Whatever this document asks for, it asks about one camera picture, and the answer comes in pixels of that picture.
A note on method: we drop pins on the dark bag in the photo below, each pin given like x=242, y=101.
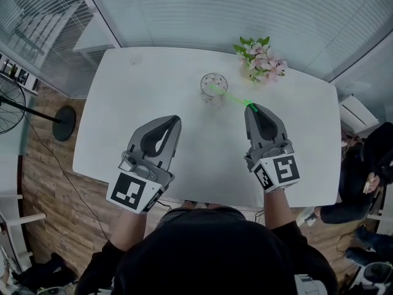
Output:
x=371, y=247

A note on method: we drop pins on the pink flowers in pot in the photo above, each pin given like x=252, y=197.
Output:
x=261, y=60

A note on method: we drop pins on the person's black top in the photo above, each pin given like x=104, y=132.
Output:
x=215, y=257

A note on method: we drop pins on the black standing fan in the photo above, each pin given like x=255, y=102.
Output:
x=64, y=123

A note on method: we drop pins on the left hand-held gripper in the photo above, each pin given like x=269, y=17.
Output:
x=127, y=192

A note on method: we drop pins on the person's left forearm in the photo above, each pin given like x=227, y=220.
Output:
x=129, y=229

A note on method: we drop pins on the white chair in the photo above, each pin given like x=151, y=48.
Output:
x=357, y=112

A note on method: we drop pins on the white desk frame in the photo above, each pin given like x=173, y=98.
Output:
x=18, y=220

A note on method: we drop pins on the person's right forearm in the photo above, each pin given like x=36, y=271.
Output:
x=277, y=209

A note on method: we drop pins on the white table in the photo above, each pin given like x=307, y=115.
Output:
x=122, y=103

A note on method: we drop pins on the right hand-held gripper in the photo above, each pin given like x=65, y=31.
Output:
x=284, y=171

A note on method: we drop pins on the clear glass vase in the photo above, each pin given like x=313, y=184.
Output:
x=208, y=98

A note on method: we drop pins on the white body-worn device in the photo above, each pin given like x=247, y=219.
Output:
x=310, y=286

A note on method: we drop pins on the green plastic stick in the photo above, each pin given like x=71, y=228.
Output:
x=249, y=103

